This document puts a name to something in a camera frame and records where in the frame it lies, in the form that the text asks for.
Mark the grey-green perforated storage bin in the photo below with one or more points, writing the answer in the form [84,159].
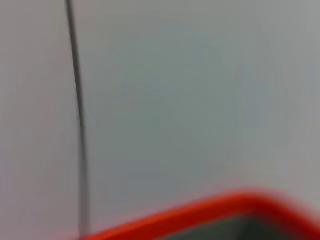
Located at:
[225,227]

